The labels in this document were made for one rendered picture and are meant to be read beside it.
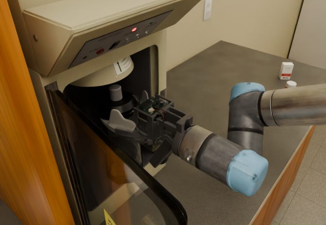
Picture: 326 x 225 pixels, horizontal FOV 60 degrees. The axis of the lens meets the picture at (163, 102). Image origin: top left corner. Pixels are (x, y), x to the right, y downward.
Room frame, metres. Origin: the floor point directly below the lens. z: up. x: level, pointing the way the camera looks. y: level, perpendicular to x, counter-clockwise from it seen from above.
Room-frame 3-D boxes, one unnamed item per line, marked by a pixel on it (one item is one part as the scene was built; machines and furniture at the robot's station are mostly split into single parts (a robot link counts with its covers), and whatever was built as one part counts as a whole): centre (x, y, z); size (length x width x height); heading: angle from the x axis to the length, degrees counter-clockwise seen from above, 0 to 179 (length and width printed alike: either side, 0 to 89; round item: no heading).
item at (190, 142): (0.41, -0.06, 1.24); 0.08 x 0.05 x 0.08; 140
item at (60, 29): (0.48, 0.05, 1.46); 0.32 x 0.11 x 0.10; 140
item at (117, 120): (0.49, 0.10, 1.24); 0.09 x 0.03 x 0.06; 74
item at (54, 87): (0.40, 0.18, 1.19); 0.03 x 0.02 x 0.39; 140
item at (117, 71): (0.59, 0.16, 1.34); 0.18 x 0.18 x 0.05
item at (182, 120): (0.46, 0.00, 1.25); 0.12 x 0.08 x 0.09; 50
